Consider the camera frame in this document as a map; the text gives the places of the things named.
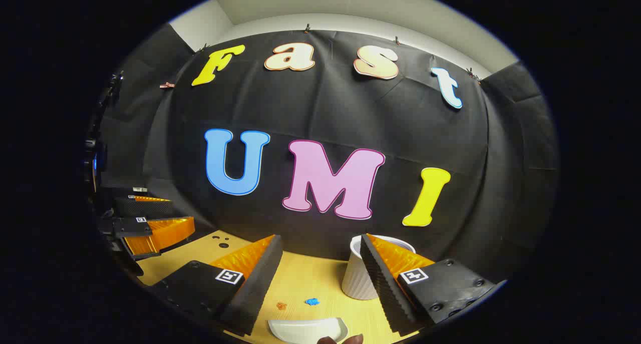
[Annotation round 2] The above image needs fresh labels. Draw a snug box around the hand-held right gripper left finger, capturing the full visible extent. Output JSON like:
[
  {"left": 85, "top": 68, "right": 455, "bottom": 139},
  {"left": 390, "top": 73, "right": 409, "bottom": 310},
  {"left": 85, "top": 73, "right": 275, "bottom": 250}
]
[{"left": 150, "top": 234, "right": 283, "bottom": 337}]

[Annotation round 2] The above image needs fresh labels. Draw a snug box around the white ribbed garbage bin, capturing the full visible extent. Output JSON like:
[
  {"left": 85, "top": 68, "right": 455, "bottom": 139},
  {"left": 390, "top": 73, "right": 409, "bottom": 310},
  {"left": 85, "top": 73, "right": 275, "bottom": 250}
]
[{"left": 342, "top": 235, "right": 416, "bottom": 300}]

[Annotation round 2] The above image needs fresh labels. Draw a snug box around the white dustpan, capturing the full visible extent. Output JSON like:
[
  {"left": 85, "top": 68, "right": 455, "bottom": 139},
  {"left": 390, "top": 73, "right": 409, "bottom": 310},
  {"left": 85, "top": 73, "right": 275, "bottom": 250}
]
[{"left": 268, "top": 317, "right": 349, "bottom": 344}]

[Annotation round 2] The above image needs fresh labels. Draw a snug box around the wooden desktop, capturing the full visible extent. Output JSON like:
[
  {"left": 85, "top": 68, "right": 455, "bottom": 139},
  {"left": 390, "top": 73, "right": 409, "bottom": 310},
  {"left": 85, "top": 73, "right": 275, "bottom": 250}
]
[{"left": 135, "top": 229, "right": 436, "bottom": 344}]

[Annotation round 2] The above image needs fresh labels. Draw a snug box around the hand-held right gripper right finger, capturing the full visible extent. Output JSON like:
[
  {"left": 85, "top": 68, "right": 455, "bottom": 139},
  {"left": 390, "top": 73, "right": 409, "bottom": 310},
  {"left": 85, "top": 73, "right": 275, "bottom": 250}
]
[{"left": 360, "top": 233, "right": 506, "bottom": 337}]

